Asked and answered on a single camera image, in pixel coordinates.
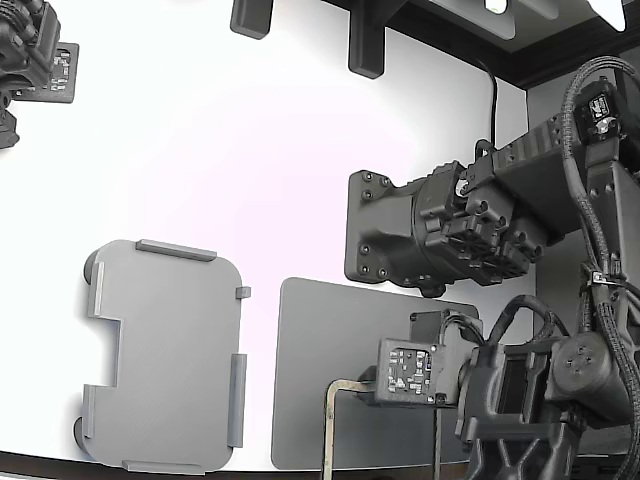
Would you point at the black plastic bracket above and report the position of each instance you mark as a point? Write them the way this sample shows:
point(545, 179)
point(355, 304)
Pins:
point(366, 45)
point(252, 17)

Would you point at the grey holder with black legs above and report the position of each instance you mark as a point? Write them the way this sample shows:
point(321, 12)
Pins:
point(170, 350)

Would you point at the wrist camera with exposed board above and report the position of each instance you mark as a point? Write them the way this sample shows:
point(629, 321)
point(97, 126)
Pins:
point(410, 370)

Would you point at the black six-joint robot arm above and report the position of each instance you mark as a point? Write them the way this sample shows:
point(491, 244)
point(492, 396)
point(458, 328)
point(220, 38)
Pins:
point(525, 165)

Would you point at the flat grey rounded mat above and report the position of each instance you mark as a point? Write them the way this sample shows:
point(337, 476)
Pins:
point(320, 340)

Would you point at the black border rail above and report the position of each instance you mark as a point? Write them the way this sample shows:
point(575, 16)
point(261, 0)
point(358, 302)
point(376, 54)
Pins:
point(500, 52)

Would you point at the black camera module on mount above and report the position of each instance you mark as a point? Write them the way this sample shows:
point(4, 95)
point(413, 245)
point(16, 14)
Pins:
point(30, 55)

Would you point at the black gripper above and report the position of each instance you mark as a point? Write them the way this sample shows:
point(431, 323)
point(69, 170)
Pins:
point(490, 390)

